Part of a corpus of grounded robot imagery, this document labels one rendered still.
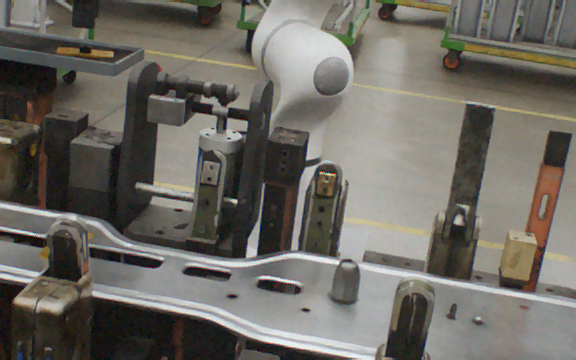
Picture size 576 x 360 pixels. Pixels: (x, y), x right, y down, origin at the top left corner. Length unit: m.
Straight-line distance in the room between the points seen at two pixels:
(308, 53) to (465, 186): 0.40
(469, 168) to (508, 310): 0.18
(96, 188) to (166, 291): 0.28
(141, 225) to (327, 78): 0.39
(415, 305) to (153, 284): 0.33
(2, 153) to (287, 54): 0.49
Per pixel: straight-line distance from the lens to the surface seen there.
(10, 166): 1.19
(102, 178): 1.19
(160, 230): 1.20
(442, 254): 1.11
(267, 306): 0.95
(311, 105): 1.39
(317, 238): 1.12
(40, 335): 0.85
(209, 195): 1.11
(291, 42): 1.40
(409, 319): 0.80
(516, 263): 1.09
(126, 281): 0.98
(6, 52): 1.32
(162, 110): 1.13
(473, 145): 1.09
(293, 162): 1.13
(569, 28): 8.11
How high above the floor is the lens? 1.45
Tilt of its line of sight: 19 degrees down
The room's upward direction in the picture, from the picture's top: 7 degrees clockwise
